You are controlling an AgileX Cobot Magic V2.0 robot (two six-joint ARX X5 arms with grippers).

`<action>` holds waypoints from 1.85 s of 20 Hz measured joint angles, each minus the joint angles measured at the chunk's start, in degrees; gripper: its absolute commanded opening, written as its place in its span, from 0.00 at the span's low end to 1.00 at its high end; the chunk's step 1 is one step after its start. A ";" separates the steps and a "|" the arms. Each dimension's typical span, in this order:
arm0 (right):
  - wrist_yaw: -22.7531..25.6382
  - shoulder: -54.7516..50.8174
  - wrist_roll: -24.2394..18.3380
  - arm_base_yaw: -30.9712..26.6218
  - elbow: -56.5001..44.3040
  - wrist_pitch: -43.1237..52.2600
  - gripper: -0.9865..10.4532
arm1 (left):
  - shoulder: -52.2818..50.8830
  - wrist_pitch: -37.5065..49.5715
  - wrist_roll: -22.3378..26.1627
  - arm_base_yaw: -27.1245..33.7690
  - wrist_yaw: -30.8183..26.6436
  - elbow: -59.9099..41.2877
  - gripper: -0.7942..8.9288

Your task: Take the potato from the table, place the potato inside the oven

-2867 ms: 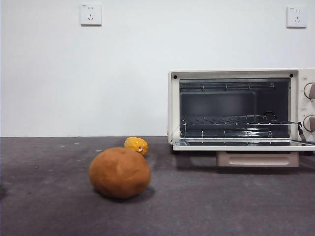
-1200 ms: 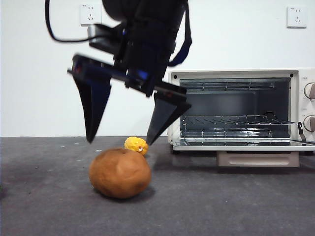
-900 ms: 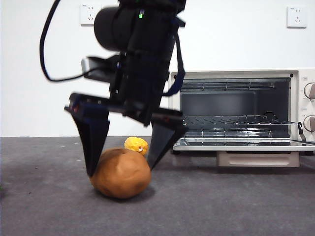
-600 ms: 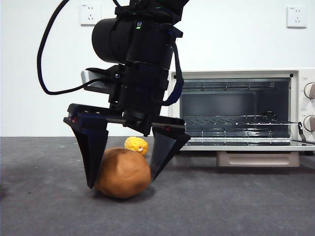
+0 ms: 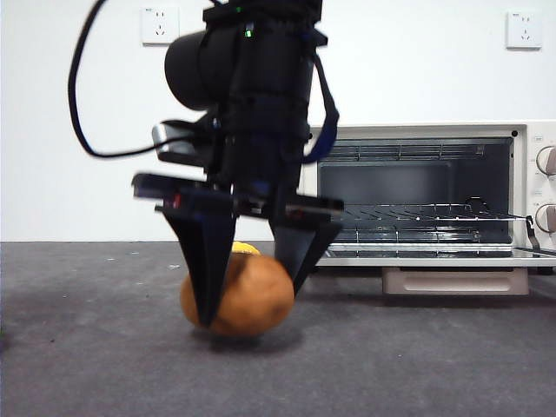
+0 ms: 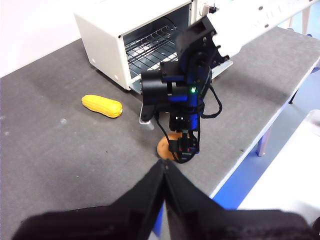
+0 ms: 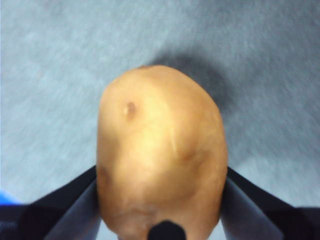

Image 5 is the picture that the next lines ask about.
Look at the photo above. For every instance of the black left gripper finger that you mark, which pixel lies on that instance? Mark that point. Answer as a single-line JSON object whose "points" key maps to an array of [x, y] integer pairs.
{"points": [[204, 260], [299, 252]]}

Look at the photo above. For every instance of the brown potato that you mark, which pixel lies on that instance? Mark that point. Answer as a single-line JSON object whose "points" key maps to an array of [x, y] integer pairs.
{"points": [[256, 295]]}

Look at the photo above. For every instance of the cream Toshiba toaster oven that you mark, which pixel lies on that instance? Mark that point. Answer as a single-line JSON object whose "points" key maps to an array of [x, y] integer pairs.
{"points": [[532, 191]]}

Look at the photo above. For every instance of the beige oven knob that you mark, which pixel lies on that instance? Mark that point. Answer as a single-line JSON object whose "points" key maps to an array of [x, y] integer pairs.
{"points": [[546, 217], [547, 160]]}

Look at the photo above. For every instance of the yellow corn cob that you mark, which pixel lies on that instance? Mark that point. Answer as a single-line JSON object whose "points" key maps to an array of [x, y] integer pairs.
{"points": [[245, 248]]}

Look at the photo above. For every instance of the white wall socket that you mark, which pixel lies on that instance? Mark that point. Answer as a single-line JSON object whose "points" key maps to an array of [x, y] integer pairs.
{"points": [[156, 24], [524, 30]]}

